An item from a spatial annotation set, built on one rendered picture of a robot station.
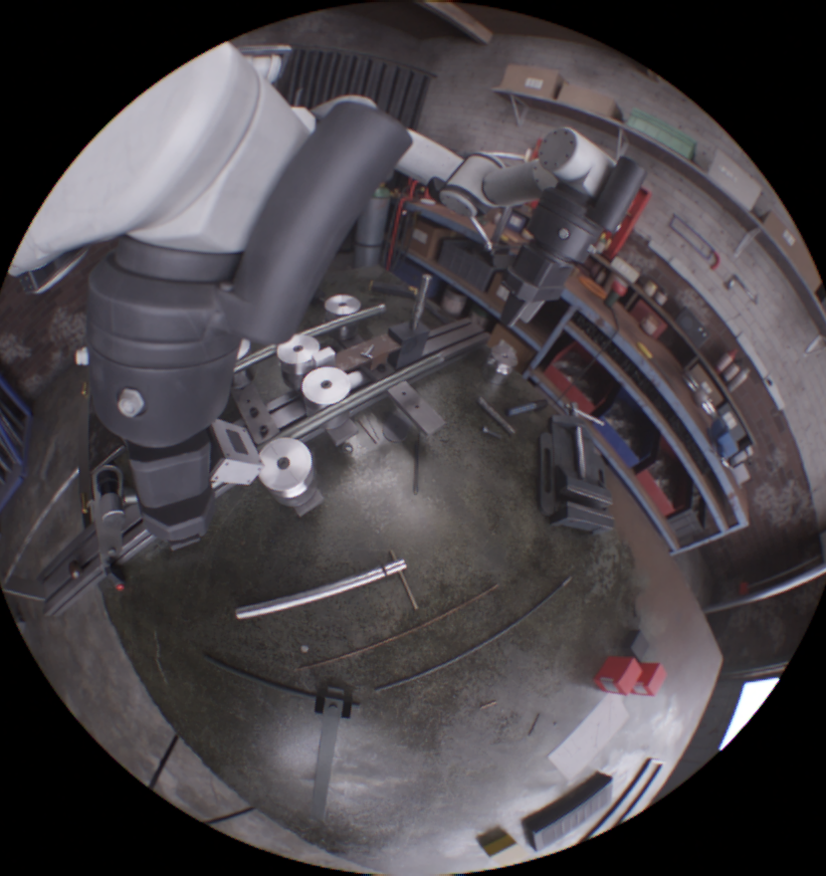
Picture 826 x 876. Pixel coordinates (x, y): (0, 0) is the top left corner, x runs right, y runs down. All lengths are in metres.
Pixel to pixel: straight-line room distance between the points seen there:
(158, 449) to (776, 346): 2.51
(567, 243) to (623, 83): 2.36
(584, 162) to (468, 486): 0.41
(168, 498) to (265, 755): 0.31
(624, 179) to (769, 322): 2.06
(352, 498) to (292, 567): 0.11
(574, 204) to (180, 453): 0.40
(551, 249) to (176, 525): 0.44
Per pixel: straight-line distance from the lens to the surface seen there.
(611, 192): 0.35
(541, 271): 0.37
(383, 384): 0.29
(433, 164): 0.57
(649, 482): 1.82
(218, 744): 0.42
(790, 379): 2.51
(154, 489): 0.17
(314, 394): 0.28
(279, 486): 0.24
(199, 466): 0.17
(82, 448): 0.28
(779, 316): 2.38
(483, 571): 0.34
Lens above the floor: 1.18
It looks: 57 degrees down
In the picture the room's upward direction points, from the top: 22 degrees clockwise
